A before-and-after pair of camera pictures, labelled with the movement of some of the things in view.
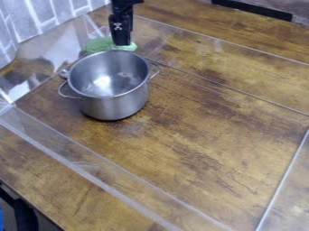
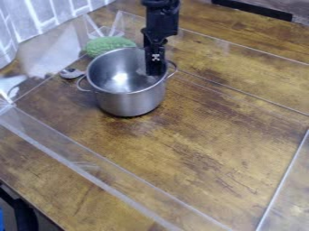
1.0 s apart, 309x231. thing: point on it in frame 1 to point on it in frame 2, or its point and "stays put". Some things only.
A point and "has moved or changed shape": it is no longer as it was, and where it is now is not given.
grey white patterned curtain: x=28 y=18 stays put
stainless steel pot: x=108 y=82 has moved or changed shape
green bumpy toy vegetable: x=102 y=44 stays put
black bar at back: x=255 y=9 stays put
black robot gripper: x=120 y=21 to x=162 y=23
